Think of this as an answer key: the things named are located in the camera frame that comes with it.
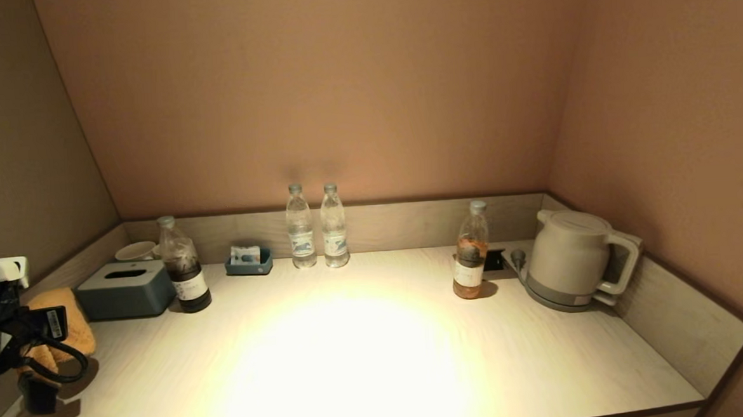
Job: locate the white electric kettle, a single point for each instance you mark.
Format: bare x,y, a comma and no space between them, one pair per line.
567,249

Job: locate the recessed black power socket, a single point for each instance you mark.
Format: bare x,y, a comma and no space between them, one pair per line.
496,260

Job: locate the amber tea bottle white cap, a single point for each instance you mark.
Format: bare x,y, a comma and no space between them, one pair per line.
470,273

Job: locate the white ceramic cup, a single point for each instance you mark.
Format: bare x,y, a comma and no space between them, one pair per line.
137,251

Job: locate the small blue tray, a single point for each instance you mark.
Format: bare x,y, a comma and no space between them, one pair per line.
250,268

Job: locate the grey kettle plug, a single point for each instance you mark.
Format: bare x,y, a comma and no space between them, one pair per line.
518,258

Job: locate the orange microfibre cloth grey underside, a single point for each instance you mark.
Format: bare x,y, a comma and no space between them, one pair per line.
72,326

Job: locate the sachet packets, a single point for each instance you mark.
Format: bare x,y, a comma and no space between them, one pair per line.
245,255

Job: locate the grey-blue tissue box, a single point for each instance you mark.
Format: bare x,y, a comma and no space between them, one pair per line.
125,294

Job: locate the clear water bottle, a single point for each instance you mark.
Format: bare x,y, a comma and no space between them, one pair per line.
334,229
301,228

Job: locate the dark liquid bottle white label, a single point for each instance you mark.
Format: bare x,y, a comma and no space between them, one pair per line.
187,275

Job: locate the grey kettle base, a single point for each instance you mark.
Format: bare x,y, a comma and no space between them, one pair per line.
551,301

